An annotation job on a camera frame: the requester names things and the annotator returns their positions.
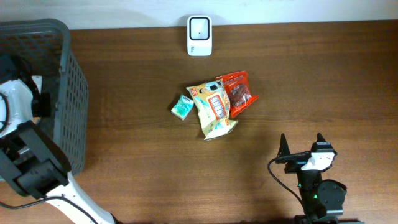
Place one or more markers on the beige snack bag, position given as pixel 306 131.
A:
pixel 213 107

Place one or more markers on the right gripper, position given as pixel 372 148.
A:
pixel 296 158

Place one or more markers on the teal tissue pack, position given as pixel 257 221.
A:
pixel 183 107

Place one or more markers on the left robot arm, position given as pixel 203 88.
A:
pixel 31 163

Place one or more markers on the white barcode scanner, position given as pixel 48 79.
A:
pixel 199 36

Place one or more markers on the grey plastic mesh basket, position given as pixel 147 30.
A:
pixel 46 45

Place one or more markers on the red snack packet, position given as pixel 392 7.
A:
pixel 237 88

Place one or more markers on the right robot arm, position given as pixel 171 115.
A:
pixel 321 199

